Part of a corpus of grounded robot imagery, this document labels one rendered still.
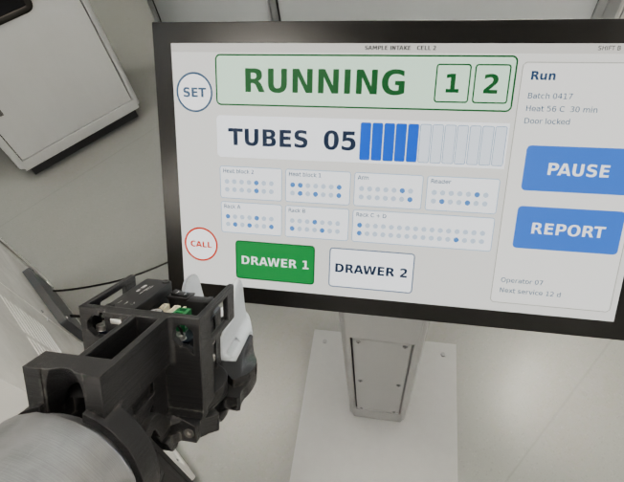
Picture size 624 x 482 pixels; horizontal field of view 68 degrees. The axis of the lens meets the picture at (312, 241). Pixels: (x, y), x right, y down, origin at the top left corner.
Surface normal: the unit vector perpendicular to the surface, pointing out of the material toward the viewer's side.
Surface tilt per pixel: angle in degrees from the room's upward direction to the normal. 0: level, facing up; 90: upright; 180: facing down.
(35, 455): 43
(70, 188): 0
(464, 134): 50
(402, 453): 3
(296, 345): 0
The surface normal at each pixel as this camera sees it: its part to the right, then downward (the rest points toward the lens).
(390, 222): -0.18, 0.27
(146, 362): 0.98, 0.07
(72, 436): 0.45, -0.83
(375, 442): -0.11, -0.52
